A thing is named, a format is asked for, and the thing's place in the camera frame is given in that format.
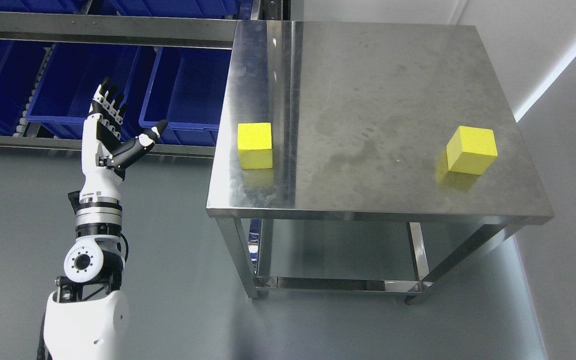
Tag stainless steel table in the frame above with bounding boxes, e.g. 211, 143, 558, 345
206, 20, 554, 305

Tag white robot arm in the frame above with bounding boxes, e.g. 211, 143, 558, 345
36, 191, 130, 360

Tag yellow foam block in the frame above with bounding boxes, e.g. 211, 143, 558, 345
237, 122, 274, 170
445, 125, 498, 176

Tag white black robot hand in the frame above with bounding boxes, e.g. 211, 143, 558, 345
78, 77, 169, 203

